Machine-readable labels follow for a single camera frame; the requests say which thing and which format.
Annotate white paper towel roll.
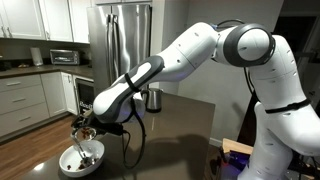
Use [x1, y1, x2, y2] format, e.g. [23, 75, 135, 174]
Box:
[29, 46, 45, 67]

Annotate white drawer base cabinet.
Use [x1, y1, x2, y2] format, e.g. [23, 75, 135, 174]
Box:
[0, 73, 51, 138]

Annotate brown nut pile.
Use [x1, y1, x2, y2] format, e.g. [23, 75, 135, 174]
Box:
[79, 129, 94, 137]

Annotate dark red dried fruit pieces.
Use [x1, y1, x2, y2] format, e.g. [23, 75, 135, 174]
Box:
[66, 158, 99, 170]

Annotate metal spoon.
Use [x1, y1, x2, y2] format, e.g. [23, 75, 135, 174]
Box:
[71, 133, 93, 167]

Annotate silver toaster oven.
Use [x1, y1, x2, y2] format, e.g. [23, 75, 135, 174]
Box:
[49, 48, 81, 66]

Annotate white two-door base cabinet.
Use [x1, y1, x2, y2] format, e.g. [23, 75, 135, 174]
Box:
[40, 71, 80, 118]

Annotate steel pot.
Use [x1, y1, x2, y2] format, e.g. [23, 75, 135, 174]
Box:
[141, 87, 165, 114]

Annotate white ceramic bowl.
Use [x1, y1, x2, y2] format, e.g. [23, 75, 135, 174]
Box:
[58, 139, 106, 178]

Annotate white wall cabinets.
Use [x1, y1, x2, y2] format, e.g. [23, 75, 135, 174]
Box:
[0, 0, 92, 44]

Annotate stainless steel refrigerator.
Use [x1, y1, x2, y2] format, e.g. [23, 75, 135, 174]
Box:
[86, 3, 153, 98]

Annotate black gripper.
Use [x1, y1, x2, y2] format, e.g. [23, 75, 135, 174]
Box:
[70, 114, 126, 137]

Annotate wooden board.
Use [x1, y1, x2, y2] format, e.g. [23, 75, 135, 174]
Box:
[221, 137, 255, 156]

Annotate black beverage cooler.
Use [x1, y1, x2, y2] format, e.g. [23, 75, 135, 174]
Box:
[74, 76, 98, 118]

